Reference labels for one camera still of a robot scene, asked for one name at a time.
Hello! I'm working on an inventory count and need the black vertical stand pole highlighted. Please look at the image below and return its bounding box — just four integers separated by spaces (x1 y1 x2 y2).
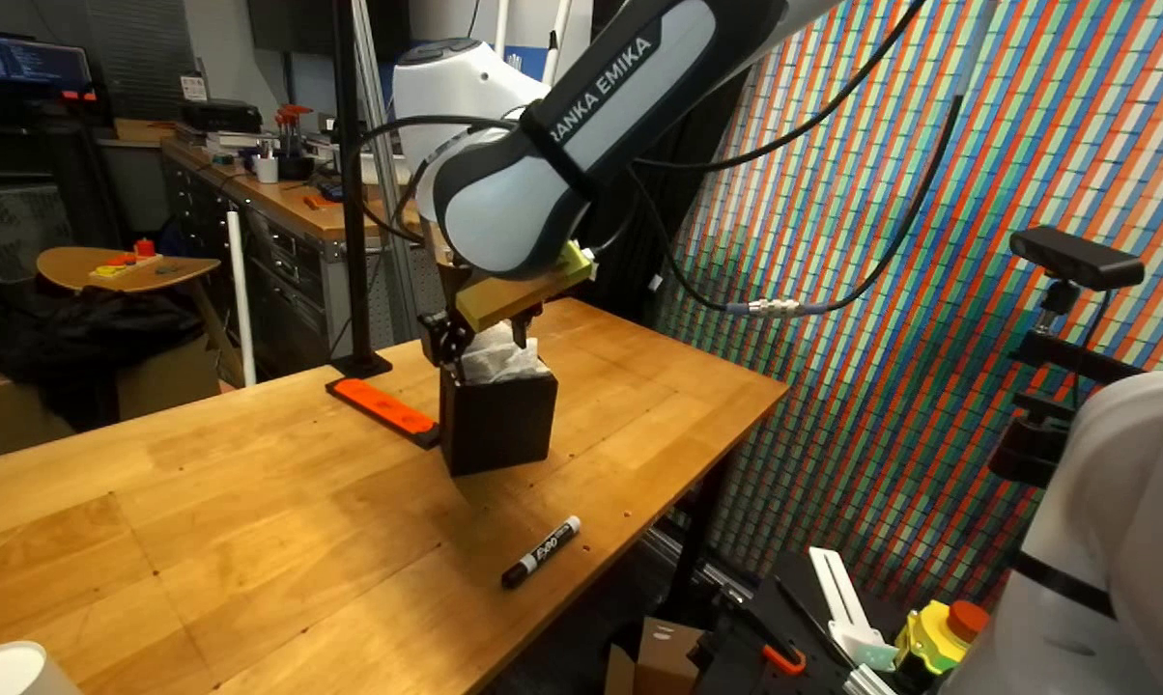
330 0 399 382

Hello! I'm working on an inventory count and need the white aluminium rail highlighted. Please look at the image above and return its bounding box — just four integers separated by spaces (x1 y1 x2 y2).
804 544 900 675

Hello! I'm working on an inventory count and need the brown cardboard box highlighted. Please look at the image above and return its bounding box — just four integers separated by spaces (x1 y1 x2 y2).
605 612 714 695

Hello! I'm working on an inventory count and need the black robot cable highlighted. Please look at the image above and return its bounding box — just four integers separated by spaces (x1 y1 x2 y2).
621 90 970 323

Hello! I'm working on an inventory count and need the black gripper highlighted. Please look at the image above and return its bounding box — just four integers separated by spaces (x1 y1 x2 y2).
417 305 484 370

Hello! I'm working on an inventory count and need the black camera on stand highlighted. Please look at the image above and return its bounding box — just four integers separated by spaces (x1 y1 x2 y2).
988 222 1148 494

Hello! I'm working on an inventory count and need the round wooden stool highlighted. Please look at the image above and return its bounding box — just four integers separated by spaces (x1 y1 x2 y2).
30 234 226 390

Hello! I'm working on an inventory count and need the white terry towel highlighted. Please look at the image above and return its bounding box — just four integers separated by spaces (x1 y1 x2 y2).
456 323 552 387

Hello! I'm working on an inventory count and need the white paper cup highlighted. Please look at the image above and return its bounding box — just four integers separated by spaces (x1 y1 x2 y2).
0 638 89 695

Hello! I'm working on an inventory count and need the white domed machine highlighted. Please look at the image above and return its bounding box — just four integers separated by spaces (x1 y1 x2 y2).
390 33 549 135

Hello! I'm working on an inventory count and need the lit computer monitor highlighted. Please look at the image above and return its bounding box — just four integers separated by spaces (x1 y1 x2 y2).
0 32 101 96

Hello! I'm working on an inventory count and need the black marker with white cap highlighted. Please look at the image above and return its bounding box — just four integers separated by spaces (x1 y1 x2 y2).
499 513 589 593

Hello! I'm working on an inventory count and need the yellow red emergency stop button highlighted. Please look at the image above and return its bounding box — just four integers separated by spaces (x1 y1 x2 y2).
892 593 997 679

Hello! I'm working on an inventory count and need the orange clamp base plate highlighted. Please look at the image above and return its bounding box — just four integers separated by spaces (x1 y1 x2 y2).
325 373 444 450

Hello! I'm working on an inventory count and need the black square basket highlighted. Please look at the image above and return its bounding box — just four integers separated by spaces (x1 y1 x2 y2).
436 359 565 483

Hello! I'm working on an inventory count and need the white upright frame post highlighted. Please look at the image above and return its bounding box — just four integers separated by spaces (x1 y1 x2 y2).
221 208 262 390

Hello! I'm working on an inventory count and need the wooden workbench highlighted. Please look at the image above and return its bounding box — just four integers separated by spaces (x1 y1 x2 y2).
160 128 409 370

